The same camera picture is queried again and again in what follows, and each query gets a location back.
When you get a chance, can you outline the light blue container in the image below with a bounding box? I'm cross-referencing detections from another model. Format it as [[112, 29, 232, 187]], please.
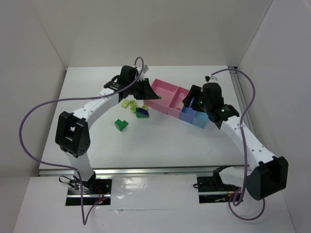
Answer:
[[192, 112, 209, 129]]

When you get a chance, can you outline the aluminium front rail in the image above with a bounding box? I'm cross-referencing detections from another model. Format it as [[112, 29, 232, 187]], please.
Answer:
[[38, 166, 246, 176]]

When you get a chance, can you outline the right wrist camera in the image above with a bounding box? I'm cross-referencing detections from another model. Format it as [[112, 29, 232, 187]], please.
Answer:
[[205, 75, 218, 83]]

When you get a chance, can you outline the green lego under blue brick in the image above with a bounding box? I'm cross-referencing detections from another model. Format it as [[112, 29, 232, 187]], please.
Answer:
[[136, 111, 149, 118]]

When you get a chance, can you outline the aluminium side rail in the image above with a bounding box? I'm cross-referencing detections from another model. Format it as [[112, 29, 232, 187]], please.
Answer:
[[229, 67, 255, 135]]

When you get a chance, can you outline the beige lego brick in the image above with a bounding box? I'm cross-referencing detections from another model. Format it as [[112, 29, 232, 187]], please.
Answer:
[[177, 102, 184, 109]]

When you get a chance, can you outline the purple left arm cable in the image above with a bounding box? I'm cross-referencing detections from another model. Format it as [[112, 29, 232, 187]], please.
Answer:
[[18, 57, 146, 225]]

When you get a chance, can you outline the dark blue lego brick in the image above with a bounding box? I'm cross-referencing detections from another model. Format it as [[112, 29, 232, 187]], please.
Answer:
[[136, 108, 149, 118]]

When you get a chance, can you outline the purple blue container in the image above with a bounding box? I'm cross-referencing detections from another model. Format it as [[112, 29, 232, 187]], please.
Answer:
[[179, 106, 196, 124]]

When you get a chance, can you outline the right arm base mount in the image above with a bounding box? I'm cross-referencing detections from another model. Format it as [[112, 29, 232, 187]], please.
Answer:
[[192, 166, 239, 204]]

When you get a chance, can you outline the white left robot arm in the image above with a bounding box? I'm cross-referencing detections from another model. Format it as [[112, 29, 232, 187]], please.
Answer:
[[55, 65, 158, 188]]

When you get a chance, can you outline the large pink container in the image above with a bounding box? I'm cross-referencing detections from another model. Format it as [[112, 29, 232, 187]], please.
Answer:
[[143, 79, 178, 114]]

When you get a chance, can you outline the green stepped lego assembly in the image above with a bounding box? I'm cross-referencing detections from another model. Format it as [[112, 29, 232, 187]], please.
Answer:
[[114, 119, 128, 132]]

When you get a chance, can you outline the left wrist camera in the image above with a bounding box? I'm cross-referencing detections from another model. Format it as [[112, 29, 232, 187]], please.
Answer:
[[142, 65, 149, 73]]

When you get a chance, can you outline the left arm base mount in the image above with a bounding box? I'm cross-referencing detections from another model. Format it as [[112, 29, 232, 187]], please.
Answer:
[[59, 176, 112, 206]]

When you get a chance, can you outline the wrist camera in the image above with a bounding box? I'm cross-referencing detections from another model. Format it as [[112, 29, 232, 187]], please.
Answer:
[[142, 65, 149, 73], [205, 75, 218, 83]]

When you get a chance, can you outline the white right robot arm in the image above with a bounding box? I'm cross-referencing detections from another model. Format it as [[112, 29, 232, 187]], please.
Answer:
[[183, 83, 289, 200]]

